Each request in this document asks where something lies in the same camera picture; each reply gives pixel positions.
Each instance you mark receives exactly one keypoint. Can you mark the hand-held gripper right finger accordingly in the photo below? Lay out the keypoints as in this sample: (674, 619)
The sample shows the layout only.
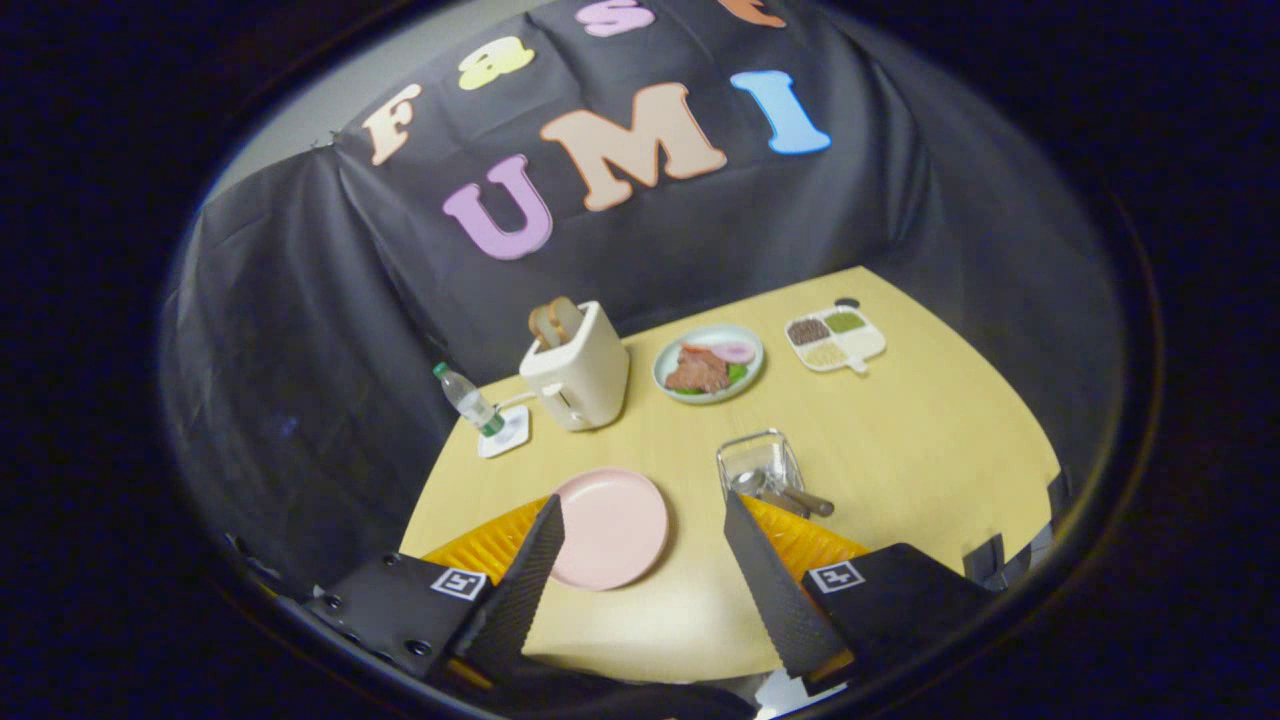
(775, 590)

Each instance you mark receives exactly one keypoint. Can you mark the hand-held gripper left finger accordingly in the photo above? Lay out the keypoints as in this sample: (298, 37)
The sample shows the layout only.
(515, 600)

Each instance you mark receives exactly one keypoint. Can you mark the pink plate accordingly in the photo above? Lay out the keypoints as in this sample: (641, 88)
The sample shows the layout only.
(615, 525)

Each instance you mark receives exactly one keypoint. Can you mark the white square coaster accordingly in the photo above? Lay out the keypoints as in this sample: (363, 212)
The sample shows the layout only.
(510, 435)

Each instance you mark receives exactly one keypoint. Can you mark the clear plastic water bottle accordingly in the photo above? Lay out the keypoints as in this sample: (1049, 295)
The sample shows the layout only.
(468, 400)

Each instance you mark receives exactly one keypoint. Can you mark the green lettuce leaf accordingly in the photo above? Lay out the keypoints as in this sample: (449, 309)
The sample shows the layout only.
(737, 372)

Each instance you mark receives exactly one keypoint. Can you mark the cream toaster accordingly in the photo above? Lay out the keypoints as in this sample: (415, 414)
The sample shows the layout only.
(590, 385)

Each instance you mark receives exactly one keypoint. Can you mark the brown steak piece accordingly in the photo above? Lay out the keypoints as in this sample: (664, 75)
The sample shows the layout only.
(697, 372)

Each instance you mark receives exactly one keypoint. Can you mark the pale green plate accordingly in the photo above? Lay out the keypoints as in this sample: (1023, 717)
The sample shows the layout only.
(665, 380)

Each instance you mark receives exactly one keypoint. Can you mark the pink onion slice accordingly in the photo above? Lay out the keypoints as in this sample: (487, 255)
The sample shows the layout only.
(735, 352)

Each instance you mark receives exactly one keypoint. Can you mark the white divided seasoning dish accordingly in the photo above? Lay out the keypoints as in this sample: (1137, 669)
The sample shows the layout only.
(870, 342)

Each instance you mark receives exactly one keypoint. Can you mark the toasted bread slice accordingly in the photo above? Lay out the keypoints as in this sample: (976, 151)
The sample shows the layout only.
(566, 318)
(543, 326)

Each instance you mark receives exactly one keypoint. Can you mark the black backdrop cloth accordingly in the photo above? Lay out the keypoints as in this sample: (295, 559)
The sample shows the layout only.
(300, 350)

